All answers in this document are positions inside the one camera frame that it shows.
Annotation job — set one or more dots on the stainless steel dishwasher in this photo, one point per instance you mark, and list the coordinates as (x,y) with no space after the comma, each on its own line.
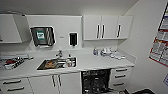
(86,78)

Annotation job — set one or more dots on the white drawer unit beside dishwasher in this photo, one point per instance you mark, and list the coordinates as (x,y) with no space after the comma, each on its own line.
(120,77)

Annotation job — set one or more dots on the dish soap bottle blue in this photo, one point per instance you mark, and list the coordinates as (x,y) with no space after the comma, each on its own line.
(95,51)

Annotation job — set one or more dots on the white cup in sink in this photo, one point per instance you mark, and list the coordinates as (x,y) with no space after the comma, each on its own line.
(69,62)

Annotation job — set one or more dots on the stacked white dishes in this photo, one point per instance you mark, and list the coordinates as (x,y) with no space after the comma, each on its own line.
(106,51)

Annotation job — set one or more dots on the chrome sink faucet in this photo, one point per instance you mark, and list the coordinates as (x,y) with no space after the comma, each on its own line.
(59,53)

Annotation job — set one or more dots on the stainless steel sink basin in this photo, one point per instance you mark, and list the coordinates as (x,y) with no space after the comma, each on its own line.
(56,64)

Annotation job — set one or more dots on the folded white cloth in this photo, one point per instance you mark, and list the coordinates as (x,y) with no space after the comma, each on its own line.
(118,56)

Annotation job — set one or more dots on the orange bowl in sink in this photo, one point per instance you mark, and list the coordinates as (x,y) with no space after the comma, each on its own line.
(50,63)

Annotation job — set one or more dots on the black paper towel dispenser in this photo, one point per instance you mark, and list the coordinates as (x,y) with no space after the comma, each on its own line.
(41,36)

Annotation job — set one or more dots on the white sink base cabinet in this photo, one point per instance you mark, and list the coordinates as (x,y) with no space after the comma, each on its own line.
(56,85)

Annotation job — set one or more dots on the dish drying rack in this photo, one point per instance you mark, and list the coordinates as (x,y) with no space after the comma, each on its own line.
(13,62)

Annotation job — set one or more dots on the white drawer unit beside microwave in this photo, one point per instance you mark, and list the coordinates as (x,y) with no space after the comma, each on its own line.
(15,86)

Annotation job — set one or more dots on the small blue recycling sign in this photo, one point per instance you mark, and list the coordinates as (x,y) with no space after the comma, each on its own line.
(166,80)

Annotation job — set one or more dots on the black wall soap dispenser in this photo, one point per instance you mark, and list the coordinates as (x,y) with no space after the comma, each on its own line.
(73,38)

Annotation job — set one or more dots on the white wall cabinet three doors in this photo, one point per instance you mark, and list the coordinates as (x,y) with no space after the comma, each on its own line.
(106,27)

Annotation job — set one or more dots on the white wall cabinet wide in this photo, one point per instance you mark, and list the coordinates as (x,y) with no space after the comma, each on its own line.
(13,28)

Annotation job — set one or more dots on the large wall notice poster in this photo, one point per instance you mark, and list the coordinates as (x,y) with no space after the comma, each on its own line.
(160,46)

